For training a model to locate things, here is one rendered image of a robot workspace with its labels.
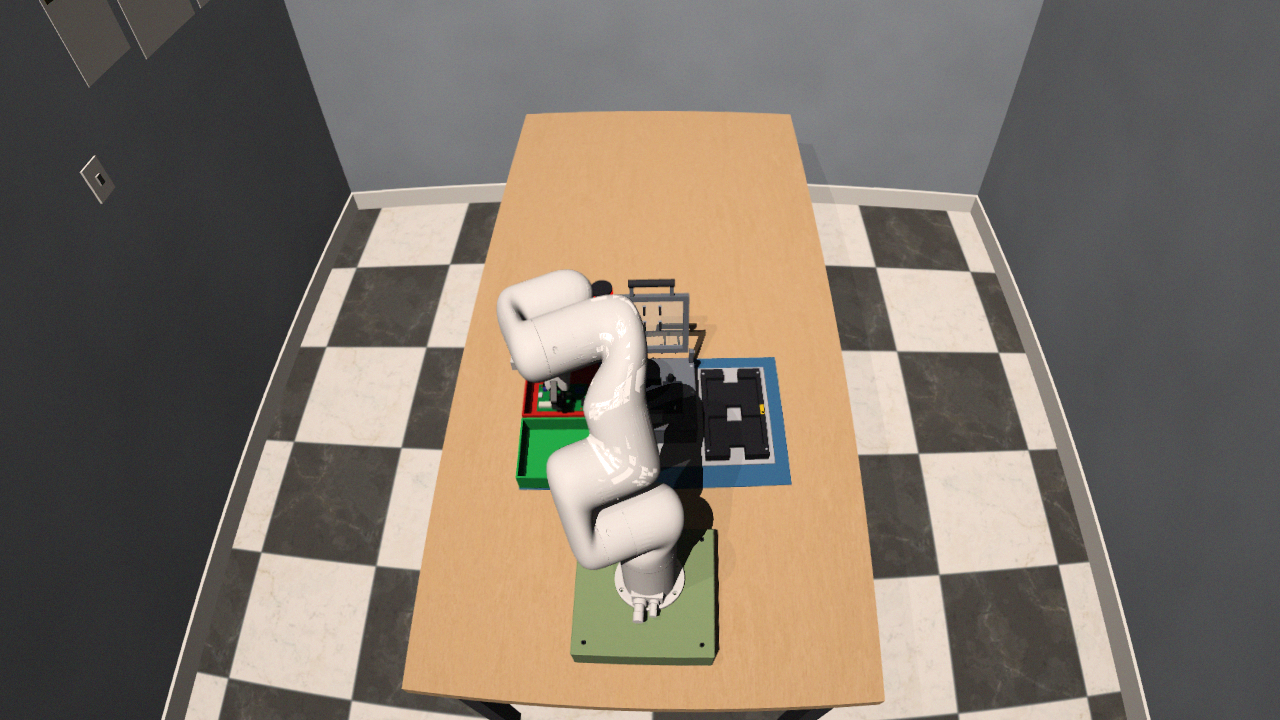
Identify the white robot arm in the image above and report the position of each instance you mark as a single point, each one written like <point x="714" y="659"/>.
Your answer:
<point x="620" y="457"/>

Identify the green open-top bin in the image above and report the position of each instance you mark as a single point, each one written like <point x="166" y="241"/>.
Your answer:
<point x="539" y="438"/>

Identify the red bin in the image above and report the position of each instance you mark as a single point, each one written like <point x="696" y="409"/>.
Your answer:
<point x="581" y="376"/>

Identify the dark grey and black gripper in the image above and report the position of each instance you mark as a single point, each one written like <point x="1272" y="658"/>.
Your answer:
<point x="563" y="385"/>

